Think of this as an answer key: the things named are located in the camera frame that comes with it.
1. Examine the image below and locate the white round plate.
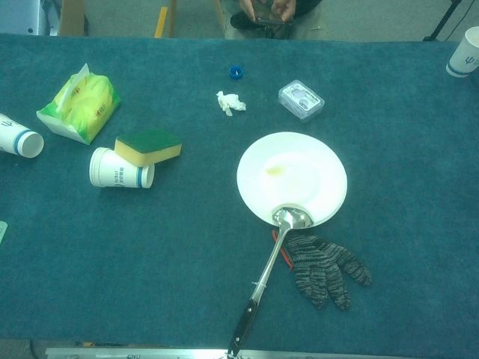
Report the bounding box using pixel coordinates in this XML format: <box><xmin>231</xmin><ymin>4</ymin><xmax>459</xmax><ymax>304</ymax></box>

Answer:
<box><xmin>237</xmin><ymin>131</ymin><xmax>349</xmax><ymax>229</ymax></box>

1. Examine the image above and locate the green and yellow sponge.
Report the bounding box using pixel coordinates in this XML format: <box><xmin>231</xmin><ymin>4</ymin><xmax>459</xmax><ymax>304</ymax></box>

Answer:
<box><xmin>114</xmin><ymin>129</ymin><xmax>183</xmax><ymax>168</ymax></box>

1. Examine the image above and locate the white paper cup blue band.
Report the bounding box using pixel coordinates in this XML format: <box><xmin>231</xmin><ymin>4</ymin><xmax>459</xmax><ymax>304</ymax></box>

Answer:
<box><xmin>445</xmin><ymin>26</ymin><xmax>479</xmax><ymax>79</ymax></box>
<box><xmin>0</xmin><ymin>113</ymin><xmax>45</xmax><ymax>159</ymax></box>
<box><xmin>88</xmin><ymin>147</ymin><xmax>156</xmax><ymax>189</ymax></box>

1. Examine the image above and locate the teal carpet table cover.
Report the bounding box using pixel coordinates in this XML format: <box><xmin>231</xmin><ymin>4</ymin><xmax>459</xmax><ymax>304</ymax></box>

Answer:
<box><xmin>0</xmin><ymin>32</ymin><xmax>479</xmax><ymax>352</ymax></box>

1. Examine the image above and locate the crumpled white tissue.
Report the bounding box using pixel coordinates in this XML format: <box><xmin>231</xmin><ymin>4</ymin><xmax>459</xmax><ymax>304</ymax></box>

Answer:
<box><xmin>215</xmin><ymin>90</ymin><xmax>248</xmax><ymax>117</ymax></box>

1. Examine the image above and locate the clear plastic box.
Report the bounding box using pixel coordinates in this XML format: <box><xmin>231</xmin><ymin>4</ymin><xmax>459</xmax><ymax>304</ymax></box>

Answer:
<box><xmin>278</xmin><ymin>79</ymin><xmax>326</xmax><ymax>123</ymax></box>

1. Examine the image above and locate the grey knit work glove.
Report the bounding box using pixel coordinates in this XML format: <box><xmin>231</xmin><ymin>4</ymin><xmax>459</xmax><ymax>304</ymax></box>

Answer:
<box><xmin>272</xmin><ymin>229</ymin><xmax>373</xmax><ymax>311</ymax></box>

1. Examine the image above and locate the black phone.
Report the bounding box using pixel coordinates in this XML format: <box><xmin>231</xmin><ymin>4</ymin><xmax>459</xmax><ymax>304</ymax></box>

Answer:
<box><xmin>255</xmin><ymin>16</ymin><xmax>293</xmax><ymax>26</ymax></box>

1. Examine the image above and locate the wooden chair leg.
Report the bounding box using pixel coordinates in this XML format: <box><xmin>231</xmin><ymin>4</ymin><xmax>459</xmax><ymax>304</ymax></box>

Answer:
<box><xmin>213</xmin><ymin>0</ymin><xmax>228</xmax><ymax>35</ymax></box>

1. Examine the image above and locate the green yellow tissue pack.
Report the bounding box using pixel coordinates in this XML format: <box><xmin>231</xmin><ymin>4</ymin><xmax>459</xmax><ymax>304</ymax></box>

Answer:
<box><xmin>36</xmin><ymin>62</ymin><xmax>123</xmax><ymax>146</ymax></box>

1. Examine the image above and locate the person seated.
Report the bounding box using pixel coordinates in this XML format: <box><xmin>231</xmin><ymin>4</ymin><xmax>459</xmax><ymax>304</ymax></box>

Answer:
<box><xmin>229</xmin><ymin>0</ymin><xmax>323</xmax><ymax>40</ymax></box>

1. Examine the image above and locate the brown cardboard box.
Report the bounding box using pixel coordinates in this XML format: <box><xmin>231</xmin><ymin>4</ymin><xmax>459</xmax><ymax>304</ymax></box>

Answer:
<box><xmin>58</xmin><ymin>0</ymin><xmax>89</xmax><ymax>37</ymax></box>

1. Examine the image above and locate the black tripod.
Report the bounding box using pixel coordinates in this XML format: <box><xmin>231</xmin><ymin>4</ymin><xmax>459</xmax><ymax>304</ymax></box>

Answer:
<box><xmin>423</xmin><ymin>0</ymin><xmax>463</xmax><ymax>42</ymax></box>

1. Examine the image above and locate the grey blue cabinet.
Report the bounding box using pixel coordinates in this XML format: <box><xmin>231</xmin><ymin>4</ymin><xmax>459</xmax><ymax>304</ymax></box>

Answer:
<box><xmin>0</xmin><ymin>0</ymin><xmax>61</xmax><ymax>37</ymax></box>

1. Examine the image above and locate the steel ladle black handle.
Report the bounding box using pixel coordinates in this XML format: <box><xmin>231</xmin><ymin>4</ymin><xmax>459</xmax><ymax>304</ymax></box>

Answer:
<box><xmin>226</xmin><ymin>206</ymin><xmax>314</xmax><ymax>358</ymax></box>

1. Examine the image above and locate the aluminium rail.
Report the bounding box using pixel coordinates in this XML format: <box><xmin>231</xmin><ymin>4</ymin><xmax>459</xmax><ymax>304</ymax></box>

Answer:
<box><xmin>45</xmin><ymin>346</ymin><xmax>479</xmax><ymax>359</ymax></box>

